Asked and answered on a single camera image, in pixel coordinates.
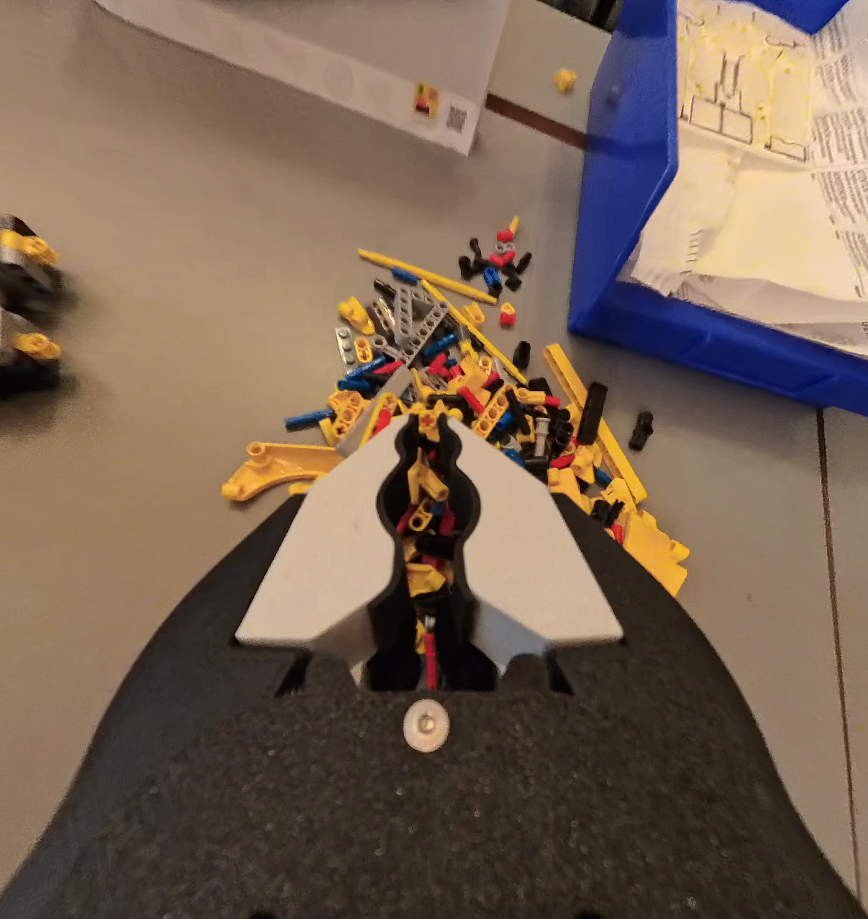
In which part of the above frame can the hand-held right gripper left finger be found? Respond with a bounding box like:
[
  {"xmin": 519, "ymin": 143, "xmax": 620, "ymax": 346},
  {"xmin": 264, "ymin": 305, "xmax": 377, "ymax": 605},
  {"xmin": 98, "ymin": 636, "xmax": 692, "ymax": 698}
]
[{"xmin": 235, "ymin": 414, "xmax": 424, "ymax": 690}]

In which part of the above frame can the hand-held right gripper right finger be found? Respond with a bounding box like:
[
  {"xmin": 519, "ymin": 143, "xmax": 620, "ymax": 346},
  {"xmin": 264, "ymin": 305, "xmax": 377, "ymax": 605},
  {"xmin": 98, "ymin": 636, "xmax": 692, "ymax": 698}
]
[{"xmin": 436, "ymin": 414, "xmax": 626, "ymax": 681}]

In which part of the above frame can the pile of toy building pieces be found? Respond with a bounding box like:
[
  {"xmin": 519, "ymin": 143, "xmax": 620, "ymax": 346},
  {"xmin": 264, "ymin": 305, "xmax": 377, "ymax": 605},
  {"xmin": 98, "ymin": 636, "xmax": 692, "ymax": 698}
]
[{"xmin": 220, "ymin": 215, "xmax": 691, "ymax": 690}]

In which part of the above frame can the black toy car chassis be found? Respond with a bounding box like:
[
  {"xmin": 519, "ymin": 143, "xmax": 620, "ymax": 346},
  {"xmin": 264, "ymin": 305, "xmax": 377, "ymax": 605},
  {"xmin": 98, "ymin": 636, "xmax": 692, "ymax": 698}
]
[{"xmin": 0, "ymin": 213, "xmax": 65, "ymax": 403}]

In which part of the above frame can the grey desk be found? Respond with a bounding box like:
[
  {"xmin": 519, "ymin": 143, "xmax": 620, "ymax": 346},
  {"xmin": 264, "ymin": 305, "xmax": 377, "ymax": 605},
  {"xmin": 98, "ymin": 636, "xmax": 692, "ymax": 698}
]
[{"xmin": 0, "ymin": 0, "xmax": 868, "ymax": 919}]

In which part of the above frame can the blue plastic bin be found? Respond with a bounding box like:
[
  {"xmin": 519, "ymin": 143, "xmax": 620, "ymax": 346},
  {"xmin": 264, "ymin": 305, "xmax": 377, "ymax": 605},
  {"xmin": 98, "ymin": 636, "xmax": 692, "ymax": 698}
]
[{"xmin": 568, "ymin": 0, "xmax": 868, "ymax": 421}]

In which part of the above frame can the white printed leaflet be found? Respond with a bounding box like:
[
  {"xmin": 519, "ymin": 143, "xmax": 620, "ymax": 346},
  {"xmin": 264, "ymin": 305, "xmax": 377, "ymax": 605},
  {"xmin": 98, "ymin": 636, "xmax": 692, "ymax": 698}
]
[{"xmin": 664, "ymin": 0, "xmax": 868, "ymax": 360}]

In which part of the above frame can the instruction booklet yellow car cover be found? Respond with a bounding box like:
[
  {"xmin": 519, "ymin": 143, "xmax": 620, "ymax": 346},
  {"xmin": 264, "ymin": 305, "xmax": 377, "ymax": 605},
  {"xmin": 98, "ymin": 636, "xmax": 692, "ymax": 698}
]
[{"xmin": 92, "ymin": 0, "xmax": 514, "ymax": 155}]

